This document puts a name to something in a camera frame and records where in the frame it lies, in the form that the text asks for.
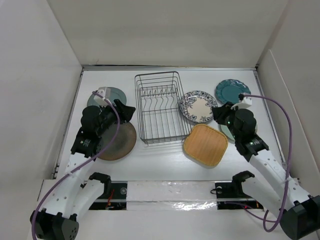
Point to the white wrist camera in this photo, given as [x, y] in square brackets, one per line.
[102, 96]
[244, 102]

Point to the foil-taped front rail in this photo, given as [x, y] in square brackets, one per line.
[171, 195]

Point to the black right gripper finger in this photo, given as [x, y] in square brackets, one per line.
[219, 116]
[222, 108]

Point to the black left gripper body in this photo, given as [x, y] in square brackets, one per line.
[109, 116]

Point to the blue floral white plate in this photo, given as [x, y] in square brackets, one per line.
[196, 106]

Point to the brown speckled round plate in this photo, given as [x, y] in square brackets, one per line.
[121, 146]

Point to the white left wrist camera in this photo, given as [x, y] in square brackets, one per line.
[102, 96]

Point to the light green flower plate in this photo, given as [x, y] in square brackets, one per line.
[224, 129]

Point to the grey wire dish rack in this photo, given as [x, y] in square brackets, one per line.
[158, 96]

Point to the orange woven square plate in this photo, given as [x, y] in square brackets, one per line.
[206, 145]

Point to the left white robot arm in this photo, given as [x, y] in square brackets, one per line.
[57, 214]

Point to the grey-blue round plate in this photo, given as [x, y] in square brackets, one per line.
[113, 93]

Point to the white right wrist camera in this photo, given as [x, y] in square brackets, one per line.
[244, 102]

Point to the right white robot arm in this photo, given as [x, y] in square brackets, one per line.
[297, 211]

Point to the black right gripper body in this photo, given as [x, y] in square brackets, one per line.
[229, 118]

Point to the teal scalloped plate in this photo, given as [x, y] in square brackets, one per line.
[228, 90]

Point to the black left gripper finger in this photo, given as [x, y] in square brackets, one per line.
[122, 108]
[126, 113]

